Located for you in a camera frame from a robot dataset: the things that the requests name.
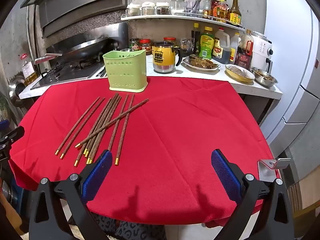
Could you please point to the round steel pot lid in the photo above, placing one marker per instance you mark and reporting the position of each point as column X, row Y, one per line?
column 16, row 90

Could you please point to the small clear glass bottle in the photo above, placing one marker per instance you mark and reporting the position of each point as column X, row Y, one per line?
column 206, row 3

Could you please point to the green perforated chopstick holder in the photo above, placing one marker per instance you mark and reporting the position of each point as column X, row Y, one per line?
column 125, row 72

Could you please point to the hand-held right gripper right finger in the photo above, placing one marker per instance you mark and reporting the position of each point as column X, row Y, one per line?
column 226, row 177

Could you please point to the black soy sauce bottle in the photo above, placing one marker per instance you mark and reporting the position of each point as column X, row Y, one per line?
column 195, row 37

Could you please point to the tall dark sauce bottle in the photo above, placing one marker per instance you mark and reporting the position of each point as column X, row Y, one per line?
column 235, row 11

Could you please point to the red wall tag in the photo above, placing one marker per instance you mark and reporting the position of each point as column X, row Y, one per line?
column 24, row 55

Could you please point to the red seasoning packet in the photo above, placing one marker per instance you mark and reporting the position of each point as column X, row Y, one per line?
column 215, row 3

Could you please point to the large dark liquid jug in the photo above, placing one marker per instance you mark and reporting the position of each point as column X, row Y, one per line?
column 221, row 46

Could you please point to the white-lidded spice jar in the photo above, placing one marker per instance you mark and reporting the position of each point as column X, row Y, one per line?
column 148, row 8
column 163, row 8
column 132, row 10

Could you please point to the white refrigerator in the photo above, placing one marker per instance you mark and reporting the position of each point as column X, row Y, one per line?
column 295, row 67

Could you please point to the steel bowl of food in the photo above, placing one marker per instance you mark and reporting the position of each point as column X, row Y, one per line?
column 264, row 76

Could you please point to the white wall shelf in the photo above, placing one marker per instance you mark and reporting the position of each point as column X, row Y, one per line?
column 175, row 17

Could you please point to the yellow oil bottle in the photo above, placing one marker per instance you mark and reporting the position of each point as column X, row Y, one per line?
column 222, row 12

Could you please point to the leopard print cloth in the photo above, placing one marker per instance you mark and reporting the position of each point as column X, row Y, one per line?
column 130, row 230

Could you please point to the white air fryer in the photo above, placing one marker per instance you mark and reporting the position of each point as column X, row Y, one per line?
column 261, row 50

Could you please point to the green plastic bottle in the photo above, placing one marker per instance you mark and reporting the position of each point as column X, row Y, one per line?
column 207, row 43

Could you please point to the red tablecloth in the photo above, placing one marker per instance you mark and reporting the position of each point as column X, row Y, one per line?
column 162, row 142

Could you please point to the light wooden furniture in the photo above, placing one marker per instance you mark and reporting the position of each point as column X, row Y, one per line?
column 302, row 192

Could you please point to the dark steel range hood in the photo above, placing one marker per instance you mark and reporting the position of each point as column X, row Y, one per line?
column 82, row 0

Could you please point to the set of wooden chopsticks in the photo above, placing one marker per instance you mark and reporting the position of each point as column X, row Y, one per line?
column 102, row 127

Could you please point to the glass jar red lid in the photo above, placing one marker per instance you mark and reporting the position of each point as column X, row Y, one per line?
column 178, row 5

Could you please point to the red-lidded sauce jar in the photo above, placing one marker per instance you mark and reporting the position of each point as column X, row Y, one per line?
column 145, row 46
column 170, row 41

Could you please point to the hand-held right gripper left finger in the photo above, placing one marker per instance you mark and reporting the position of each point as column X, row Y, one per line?
column 97, row 177

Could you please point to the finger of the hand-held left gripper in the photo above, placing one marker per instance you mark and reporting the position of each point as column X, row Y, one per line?
column 16, row 133
column 3, row 125

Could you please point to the white plastic jug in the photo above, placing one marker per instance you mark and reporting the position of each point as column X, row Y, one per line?
column 235, row 45

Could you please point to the dark snack packet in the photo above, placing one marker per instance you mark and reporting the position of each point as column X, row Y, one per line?
column 185, row 46

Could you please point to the steel wok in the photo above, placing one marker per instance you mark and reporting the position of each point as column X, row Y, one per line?
column 85, row 48

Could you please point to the steel gas stove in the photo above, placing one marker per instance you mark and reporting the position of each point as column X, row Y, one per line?
column 70, row 73

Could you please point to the clear cooking oil bottle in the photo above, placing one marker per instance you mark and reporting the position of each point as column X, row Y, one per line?
column 30, row 73

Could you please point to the yellow steel mug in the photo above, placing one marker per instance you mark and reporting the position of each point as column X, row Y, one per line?
column 163, row 57

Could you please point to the green-lidded sauce jar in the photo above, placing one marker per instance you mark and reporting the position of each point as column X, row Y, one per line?
column 134, row 45

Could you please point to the yellow rimmed bowl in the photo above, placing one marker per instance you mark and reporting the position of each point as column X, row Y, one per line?
column 238, row 73

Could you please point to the steel bracket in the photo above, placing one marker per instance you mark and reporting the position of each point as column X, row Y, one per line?
column 271, row 167

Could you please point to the metal gas pipe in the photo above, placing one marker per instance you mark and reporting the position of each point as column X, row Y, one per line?
column 31, row 30

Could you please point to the plate of cooked food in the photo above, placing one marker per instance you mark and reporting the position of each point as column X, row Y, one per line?
column 200, row 63

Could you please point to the green plant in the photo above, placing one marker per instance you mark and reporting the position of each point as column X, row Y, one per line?
column 3, row 105

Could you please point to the clear cup with utensils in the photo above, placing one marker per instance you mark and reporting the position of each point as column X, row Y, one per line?
column 192, row 6

